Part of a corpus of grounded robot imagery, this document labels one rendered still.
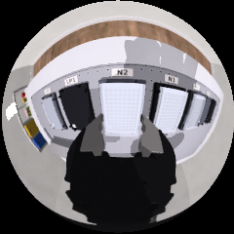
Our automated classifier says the grey operator panel with coloured keys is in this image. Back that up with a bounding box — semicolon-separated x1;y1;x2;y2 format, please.
49;137;72;159

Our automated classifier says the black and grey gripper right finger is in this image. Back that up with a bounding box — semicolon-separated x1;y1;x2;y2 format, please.
138;114;176;185

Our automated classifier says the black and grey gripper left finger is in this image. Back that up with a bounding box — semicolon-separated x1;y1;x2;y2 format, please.
64;113;105;182

